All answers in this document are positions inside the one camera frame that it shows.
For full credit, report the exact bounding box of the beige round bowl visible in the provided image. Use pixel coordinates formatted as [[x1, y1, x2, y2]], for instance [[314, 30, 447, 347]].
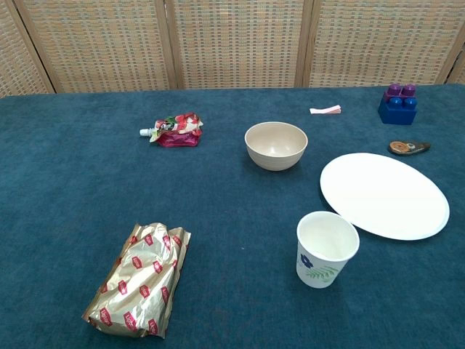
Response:
[[244, 121, 309, 172]]

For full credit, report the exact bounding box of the floral print paper cup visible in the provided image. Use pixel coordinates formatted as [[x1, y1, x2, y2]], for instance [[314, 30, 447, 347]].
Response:
[[296, 211, 360, 289]]

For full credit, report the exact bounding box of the blue felt table cloth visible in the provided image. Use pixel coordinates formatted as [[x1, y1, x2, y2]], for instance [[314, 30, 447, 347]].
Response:
[[0, 84, 465, 349]]

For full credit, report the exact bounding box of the red spouted drink pouch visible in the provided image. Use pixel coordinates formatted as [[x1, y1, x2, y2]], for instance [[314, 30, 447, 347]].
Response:
[[139, 112, 203, 148]]

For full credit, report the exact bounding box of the white pink paper slip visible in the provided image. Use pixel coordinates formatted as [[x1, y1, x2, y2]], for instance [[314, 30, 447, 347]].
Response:
[[309, 105, 343, 116]]

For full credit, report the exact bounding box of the woven wooden folding screen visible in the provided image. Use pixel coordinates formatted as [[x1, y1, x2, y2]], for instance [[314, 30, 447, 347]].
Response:
[[0, 0, 465, 99]]

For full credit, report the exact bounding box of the gold foil tea packet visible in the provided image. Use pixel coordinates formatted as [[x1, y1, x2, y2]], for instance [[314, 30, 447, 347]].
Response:
[[81, 222, 192, 339]]

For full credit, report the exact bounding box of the white paper plate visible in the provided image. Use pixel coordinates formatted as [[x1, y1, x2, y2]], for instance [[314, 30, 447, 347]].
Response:
[[319, 152, 450, 241]]

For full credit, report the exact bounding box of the blue toy building block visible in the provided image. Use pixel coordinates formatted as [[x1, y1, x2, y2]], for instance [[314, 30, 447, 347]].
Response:
[[377, 95, 418, 126]]

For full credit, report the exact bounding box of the brown correction tape dispenser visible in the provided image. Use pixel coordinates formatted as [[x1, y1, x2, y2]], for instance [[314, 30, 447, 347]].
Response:
[[387, 140, 432, 155]]

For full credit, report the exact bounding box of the purple toy building block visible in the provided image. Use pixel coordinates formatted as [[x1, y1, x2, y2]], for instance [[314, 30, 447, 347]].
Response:
[[385, 82, 418, 100]]

